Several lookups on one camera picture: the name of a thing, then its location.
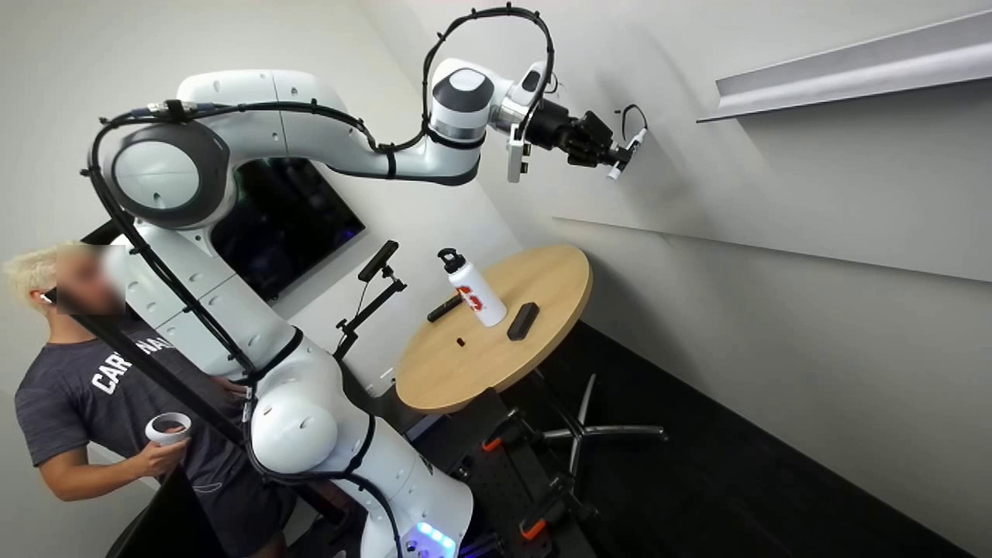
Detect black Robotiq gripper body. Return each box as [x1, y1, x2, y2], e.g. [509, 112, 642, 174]
[529, 96, 612, 168]

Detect black monitor screen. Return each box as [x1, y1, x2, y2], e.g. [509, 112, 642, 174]
[209, 159, 366, 303]

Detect large white whiteboard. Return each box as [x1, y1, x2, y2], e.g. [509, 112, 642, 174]
[398, 0, 992, 289]

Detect person's right hand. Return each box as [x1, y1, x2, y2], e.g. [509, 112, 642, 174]
[135, 438, 194, 483]

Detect black stereo camera bar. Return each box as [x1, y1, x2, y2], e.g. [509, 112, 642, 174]
[425, 290, 465, 325]

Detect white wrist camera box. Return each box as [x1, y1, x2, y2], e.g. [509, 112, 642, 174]
[503, 127, 533, 185]

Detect black whiteboard eraser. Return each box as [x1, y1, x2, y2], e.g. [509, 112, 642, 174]
[506, 299, 541, 344]

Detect white black whiteboard marker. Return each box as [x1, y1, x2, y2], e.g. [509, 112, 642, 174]
[605, 127, 650, 182]

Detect black camera on stand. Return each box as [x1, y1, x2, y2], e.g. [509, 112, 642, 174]
[330, 237, 411, 360]

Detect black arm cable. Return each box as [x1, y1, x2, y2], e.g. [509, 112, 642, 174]
[79, 3, 557, 558]

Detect person in grey t-shirt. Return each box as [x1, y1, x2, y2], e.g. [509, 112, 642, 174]
[0, 237, 304, 558]

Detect white water bottle black lid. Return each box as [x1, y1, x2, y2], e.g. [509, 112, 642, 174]
[435, 246, 510, 330]

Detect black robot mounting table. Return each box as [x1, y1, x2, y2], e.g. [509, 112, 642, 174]
[405, 384, 607, 558]

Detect silver star table base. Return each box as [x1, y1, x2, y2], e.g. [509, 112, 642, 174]
[535, 368, 671, 481]

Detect white wall shelf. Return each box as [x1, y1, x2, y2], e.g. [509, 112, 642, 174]
[694, 10, 992, 127]

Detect white ring VR controller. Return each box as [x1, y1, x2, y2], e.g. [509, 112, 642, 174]
[141, 409, 194, 450]

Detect person's right forearm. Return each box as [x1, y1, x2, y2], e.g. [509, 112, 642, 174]
[40, 451, 163, 506]

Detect orange black bar clamp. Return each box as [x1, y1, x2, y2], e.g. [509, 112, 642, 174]
[476, 407, 522, 458]
[515, 493, 569, 544]

